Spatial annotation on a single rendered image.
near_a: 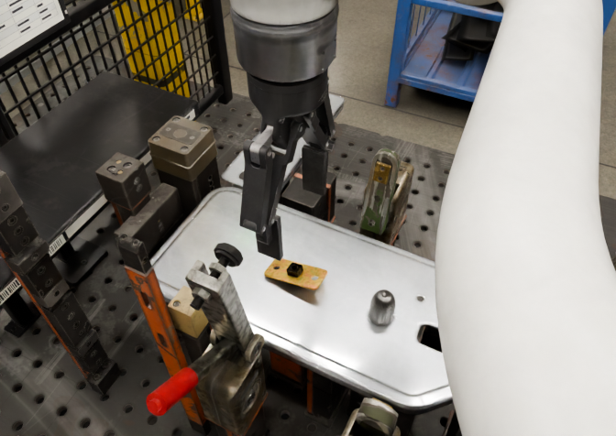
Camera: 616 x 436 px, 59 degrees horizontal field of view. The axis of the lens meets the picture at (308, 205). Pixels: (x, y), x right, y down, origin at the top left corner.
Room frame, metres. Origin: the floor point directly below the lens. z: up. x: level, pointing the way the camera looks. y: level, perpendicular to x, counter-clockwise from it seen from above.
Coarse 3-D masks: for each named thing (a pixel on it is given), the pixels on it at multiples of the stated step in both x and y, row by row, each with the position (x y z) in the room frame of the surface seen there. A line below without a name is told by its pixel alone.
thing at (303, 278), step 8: (272, 264) 0.45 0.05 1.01; (280, 264) 0.45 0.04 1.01; (288, 264) 0.45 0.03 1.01; (296, 264) 0.44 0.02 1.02; (304, 264) 0.44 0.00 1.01; (264, 272) 0.43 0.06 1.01; (272, 272) 0.43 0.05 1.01; (280, 272) 0.43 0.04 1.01; (288, 272) 0.42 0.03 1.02; (296, 272) 0.42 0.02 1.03; (304, 272) 0.43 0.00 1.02; (312, 272) 0.43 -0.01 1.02; (320, 272) 0.42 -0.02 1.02; (280, 280) 0.42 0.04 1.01; (288, 280) 0.41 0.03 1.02; (296, 280) 0.41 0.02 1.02; (304, 280) 0.41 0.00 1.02; (312, 280) 0.41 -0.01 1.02; (320, 280) 0.41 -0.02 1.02; (312, 288) 0.40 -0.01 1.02
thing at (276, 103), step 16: (256, 80) 0.40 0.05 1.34; (304, 80) 0.40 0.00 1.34; (320, 80) 0.41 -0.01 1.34; (256, 96) 0.40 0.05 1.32; (272, 96) 0.39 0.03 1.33; (288, 96) 0.39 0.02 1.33; (304, 96) 0.40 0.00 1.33; (320, 96) 0.41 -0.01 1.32; (272, 112) 0.39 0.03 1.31; (288, 112) 0.39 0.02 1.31; (304, 112) 0.40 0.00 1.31; (288, 128) 0.40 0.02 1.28; (304, 128) 0.44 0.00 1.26; (272, 144) 0.40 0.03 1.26
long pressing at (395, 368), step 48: (240, 192) 0.60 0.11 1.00; (192, 240) 0.50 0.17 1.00; (240, 240) 0.50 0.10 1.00; (288, 240) 0.50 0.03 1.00; (336, 240) 0.50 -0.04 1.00; (240, 288) 0.41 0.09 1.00; (288, 288) 0.41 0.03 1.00; (336, 288) 0.41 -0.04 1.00; (384, 288) 0.41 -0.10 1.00; (432, 288) 0.41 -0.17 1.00; (288, 336) 0.34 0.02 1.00; (336, 336) 0.34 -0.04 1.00; (384, 336) 0.34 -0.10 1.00; (384, 384) 0.28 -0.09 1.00; (432, 384) 0.28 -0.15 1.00
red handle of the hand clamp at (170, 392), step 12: (216, 348) 0.28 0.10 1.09; (228, 348) 0.28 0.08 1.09; (204, 360) 0.25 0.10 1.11; (216, 360) 0.26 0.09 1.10; (180, 372) 0.23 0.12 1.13; (192, 372) 0.23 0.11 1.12; (204, 372) 0.24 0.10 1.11; (168, 384) 0.21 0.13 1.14; (180, 384) 0.22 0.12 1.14; (192, 384) 0.22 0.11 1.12; (156, 396) 0.20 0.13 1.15; (168, 396) 0.20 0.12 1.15; (180, 396) 0.21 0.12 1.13; (156, 408) 0.19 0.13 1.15; (168, 408) 0.19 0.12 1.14
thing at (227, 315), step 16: (224, 256) 0.31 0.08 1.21; (240, 256) 0.31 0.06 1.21; (192, 272) 0.28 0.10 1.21; (208, 272) 0.30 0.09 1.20; (224, 272) 0.28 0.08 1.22; (192, 288) 0.28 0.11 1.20; (208, 288) 0.27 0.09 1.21; (224, 288) 0.27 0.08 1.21; (192, 304) 0.26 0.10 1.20; (208, 304) 0.26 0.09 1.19; (224, 304) 0.27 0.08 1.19; (240, 304) 0.29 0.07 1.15; (208, 320) 0.29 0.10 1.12; (224, 320) 0.28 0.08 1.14; (240, 320) 0.29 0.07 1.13; (224, 336) 0.29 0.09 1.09; (240, 336) 0.28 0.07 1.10
